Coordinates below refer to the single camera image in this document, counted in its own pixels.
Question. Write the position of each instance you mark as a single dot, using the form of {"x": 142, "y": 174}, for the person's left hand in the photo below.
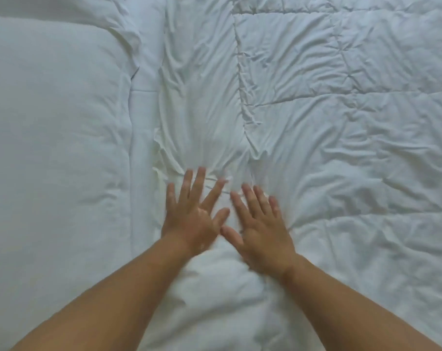
{"x": 190, "y": 224}

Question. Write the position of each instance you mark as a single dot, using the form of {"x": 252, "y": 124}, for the person's right hand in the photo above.
{"x": 265, "y": 241}

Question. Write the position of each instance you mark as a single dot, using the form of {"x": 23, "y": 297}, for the person's left little finger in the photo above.
{"x": 171, "y": 197}

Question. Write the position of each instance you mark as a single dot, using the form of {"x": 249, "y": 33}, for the person's right little finger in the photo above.
{"x": 274, "y": 207}

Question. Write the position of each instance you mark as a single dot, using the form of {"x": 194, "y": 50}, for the person's right middle finger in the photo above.
{"x": 252, "y": 201}

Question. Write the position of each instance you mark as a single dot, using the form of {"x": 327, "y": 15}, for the person's left middle finger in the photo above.
{"x": 198, "y": 184}

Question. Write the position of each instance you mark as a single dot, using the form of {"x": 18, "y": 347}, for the person's left thumb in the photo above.
{"x": 221, "y": 218}

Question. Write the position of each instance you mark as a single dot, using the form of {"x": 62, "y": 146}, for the person's right thumb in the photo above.
{"x": 231, "y": 236}

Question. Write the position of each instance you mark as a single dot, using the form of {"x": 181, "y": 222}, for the white quilted comforter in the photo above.
{"x": 334, "y": 142}

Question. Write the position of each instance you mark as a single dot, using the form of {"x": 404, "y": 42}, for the person's right forearm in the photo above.
{"x": 345, "y": 310}

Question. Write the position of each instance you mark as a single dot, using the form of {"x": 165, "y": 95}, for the person's left forearm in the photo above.
{"x": 111, "y": 299}

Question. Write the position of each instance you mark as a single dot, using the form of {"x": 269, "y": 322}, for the white bed sheet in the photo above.
{"x": 144, "y": 113}

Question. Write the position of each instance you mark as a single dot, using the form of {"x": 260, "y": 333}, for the white pillow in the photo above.
{"x": 53, "y": 171}
{"x": 53, "y": 7}

